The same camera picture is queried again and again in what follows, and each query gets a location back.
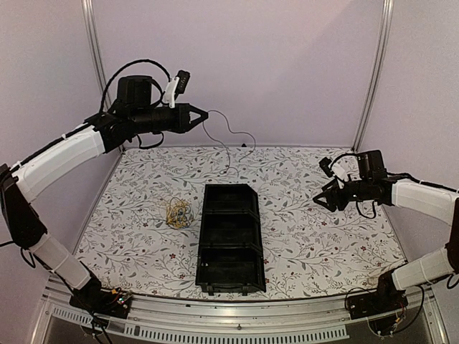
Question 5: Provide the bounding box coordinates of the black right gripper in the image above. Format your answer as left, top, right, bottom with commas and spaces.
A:
313, 178, 373, 212

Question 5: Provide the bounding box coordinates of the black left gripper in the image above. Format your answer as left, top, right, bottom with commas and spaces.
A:
132, 102, 209, 135

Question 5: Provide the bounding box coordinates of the cable bundle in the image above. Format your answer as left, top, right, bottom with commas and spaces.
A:
145, 195, 197, 230

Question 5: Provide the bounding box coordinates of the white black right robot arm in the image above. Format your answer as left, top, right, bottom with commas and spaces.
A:
313, 150, 458, 312

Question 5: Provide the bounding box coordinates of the black three-compartment bin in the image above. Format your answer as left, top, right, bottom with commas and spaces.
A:
196, 184, 266, 296

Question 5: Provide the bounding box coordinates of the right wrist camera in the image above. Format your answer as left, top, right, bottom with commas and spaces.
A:
318, 157, 347, 181

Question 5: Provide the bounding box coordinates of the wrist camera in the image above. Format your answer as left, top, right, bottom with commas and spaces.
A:
162, 70, 191, 108
318, 157, 347, 181

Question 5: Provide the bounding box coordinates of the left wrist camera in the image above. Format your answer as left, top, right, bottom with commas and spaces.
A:
162, 70, 191, 108

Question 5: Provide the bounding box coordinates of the left aluminium corner post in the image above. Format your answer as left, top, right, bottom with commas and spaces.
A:
80, 0, 125, 153

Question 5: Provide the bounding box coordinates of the aluminium corner post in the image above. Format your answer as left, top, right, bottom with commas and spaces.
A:
80, 0, 125, 153
351, 0, 394, 151

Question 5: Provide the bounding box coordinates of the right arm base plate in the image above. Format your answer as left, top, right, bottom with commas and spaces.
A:
344, 287, 408, 320

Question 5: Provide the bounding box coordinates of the aluminium front rail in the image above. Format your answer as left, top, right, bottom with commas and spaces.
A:
31, 278, 450, 343

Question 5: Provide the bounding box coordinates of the right aluminium corner post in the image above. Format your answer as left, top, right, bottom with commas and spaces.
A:
351, 0, 394, 151

